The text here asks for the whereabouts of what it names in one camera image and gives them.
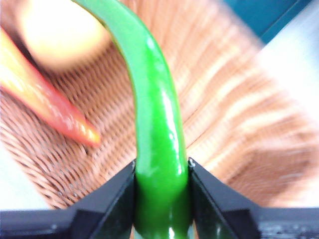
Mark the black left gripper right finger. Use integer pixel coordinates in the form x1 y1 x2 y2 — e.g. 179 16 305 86
187 156 319 239

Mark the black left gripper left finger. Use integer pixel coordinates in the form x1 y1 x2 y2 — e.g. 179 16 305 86
0 159 137 239

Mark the green pepper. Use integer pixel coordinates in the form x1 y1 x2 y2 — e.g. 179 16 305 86
72 0 193 239

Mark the brown wicker basket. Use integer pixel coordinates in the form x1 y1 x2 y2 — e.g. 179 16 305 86
0 0 319 210

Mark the orange toy carrot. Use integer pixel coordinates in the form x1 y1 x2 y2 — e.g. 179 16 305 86
0 27 102 148

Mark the brown potato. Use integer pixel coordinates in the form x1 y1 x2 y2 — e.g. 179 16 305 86
19 0 111 68

